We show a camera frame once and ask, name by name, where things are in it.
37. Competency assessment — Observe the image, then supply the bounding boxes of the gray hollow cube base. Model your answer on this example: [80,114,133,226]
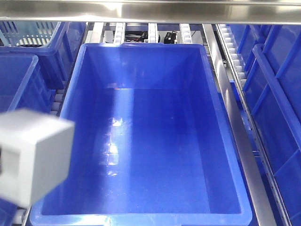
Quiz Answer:
[0,109,75,208]

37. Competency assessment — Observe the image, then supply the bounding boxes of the blue target bin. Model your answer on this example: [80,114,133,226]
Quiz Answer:
[30,43,253,226]

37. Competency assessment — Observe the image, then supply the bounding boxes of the blue bin behind left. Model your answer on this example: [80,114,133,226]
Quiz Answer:
[0,22,86,89]

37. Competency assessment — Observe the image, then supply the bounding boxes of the blue bin at left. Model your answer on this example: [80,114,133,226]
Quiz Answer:
[0,53,55,113]

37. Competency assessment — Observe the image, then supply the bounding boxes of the blue bin at right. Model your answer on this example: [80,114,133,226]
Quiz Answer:
[243,25,301,226]

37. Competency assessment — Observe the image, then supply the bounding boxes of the steel shelf rack far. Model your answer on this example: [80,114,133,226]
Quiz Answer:
[0,0,301,226]

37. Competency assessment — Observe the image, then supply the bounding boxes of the light blue slotted basket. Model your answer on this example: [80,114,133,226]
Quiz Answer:
[0,21,60,47]

